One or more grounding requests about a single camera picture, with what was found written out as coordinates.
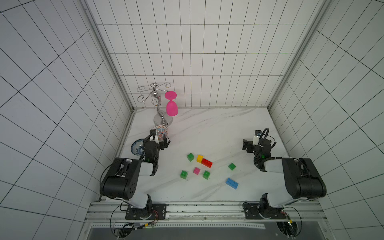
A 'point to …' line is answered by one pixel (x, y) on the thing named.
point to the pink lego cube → (196, 171)
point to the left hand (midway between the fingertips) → (156, 136)
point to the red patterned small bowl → (161, 131)
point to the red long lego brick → (207, 163)
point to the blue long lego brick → (232, 183)
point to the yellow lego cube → (199, 158)
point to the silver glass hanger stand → (154, 93)
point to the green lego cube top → (190, 156)
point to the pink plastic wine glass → (172, 107)
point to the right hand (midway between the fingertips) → (253, 137)
